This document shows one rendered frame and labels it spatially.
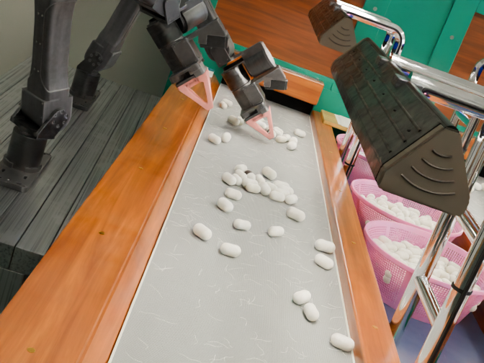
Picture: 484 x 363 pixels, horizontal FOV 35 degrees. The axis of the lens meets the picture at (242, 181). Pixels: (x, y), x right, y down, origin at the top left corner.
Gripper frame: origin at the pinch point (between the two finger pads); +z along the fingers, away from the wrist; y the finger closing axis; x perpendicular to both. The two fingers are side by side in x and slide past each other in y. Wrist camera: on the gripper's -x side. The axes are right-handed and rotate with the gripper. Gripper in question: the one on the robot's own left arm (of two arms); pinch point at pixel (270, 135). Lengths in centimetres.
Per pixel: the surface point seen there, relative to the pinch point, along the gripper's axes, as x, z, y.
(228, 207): 5, -5, -61
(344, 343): -7, 9, -97
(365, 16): -33.8, -15.0, -6.3
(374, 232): -14, 18, -45
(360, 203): -13.3, 16.5, -29.6
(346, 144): -15.0, 13.8, 8.7
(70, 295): 15, -18, -110
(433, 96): -31, -17, -103
